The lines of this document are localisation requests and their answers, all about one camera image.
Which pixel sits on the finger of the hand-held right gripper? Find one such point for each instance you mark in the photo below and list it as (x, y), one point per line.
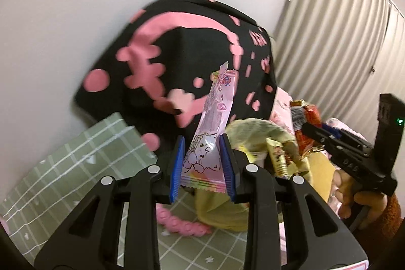
(332, 130)
(351, 159)

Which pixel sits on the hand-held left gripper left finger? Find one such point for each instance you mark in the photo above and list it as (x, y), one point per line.
(177, 165)

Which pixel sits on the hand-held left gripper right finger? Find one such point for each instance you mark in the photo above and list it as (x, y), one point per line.
(228, 165)

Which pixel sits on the red gold snack wrapper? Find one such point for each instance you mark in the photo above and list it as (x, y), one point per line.
(305, 137)

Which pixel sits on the yellow plastic bag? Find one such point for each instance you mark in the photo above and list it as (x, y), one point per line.
(253, 127)

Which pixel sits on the pink candy wrapper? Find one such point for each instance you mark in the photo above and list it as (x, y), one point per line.
(212, 118)

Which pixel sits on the person's right hand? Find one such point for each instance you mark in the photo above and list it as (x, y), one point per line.
(367, 200)

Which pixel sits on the yellow cushion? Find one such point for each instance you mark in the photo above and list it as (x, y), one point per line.
(319, 172)

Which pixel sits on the small yellow packet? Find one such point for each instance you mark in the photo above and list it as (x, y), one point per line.
(277, 159)

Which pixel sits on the pink beaded toy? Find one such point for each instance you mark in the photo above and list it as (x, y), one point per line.
(183, 224)

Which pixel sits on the beige curtain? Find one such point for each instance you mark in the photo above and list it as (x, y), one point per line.
(332, 20)

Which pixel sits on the green checked mat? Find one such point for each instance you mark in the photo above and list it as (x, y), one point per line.
(63, 168)

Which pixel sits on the black pink printed cloth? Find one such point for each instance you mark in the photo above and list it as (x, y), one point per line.
(177, 45)

